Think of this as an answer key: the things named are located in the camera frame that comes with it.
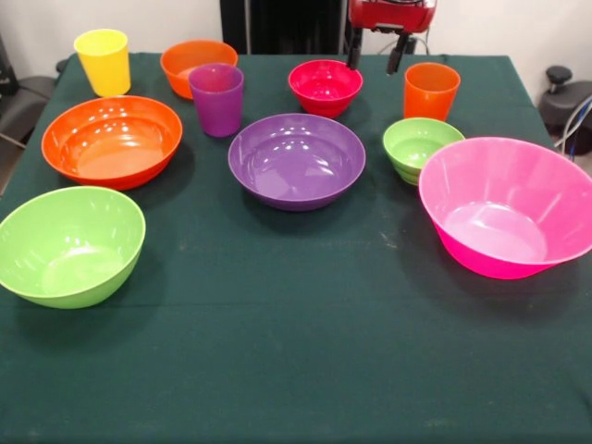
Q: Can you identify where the small green plastic bowl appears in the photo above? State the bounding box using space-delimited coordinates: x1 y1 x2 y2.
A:
382 117 466 187

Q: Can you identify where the large orange plastic bowl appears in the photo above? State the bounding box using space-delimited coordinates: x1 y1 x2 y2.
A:
41 94 184 191

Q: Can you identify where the orange plastic cup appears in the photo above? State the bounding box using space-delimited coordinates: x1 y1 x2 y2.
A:
403 62 463 123

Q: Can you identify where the grey office chair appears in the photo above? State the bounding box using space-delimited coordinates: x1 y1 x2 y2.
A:
0 31 70 149

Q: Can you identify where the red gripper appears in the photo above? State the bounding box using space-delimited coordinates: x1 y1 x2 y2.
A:
346 0 438 75

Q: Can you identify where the large pink plastic bowl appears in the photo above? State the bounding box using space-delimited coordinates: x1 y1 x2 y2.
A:
417 136 592 281

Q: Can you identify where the small red plastic bowl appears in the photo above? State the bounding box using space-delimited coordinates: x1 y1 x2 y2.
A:
288 58 364 119

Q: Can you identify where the purple plastic cup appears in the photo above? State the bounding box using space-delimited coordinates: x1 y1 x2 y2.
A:
187 63 245 139

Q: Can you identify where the small orange plastic bowl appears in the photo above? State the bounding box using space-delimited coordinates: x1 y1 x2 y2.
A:
159 39 240 101

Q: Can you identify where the dark green tablecloth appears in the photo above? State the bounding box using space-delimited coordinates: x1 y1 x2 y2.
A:
0 52 592 444

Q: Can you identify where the purple plastic bowl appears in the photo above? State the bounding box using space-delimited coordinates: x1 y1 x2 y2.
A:
227 113 367 213

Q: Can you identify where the white and blue cable bundle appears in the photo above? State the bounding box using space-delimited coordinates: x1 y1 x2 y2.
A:
554 99 592 158

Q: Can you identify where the yellow plastic cup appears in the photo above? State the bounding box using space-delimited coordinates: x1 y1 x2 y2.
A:
73 28 132 98

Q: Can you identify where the large green plastic bowl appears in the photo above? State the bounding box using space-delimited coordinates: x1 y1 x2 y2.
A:
0 185 147 310

